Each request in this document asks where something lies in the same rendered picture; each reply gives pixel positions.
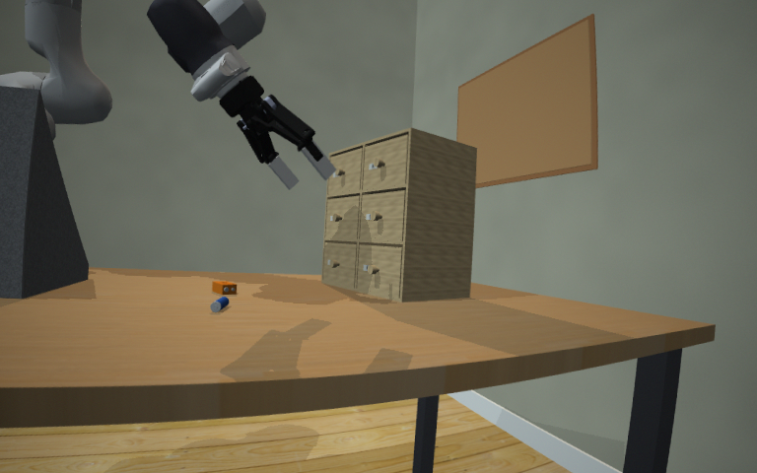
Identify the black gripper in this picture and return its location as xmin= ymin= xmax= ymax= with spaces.
xmin=219 ymin=76 xmax=337 ymax=189

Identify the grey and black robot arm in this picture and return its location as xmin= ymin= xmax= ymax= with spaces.
xmin=0 ymin=0 xmax=266 ymax=141

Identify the orange nine-volt battery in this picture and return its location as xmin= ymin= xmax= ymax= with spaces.
xmin=212 ymin=281 xmax=237 ymax=295

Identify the blue aa battery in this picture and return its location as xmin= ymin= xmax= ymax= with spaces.
xmin=210 ymin=297 xmax=229 ymax=312

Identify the small wooden chest of drawers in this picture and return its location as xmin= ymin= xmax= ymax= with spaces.
xmin=321 ymin=128 xmax=477 ymax=303

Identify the light wooden drawer front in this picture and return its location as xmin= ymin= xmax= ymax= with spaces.
xmin=363 ymin=135 xmax=409 ymax=190
xmin=360 ymin=190 xmax=406 ymax=241
xmin=325 ymin=196 xmax=360 ymax=239
xmin=357 ymin=245 xmax=403 ymax=299
xmin=328 ymin=148 xmax=363 ymax=195
xmin=323 ymin=242 xmax=357 ymax=288

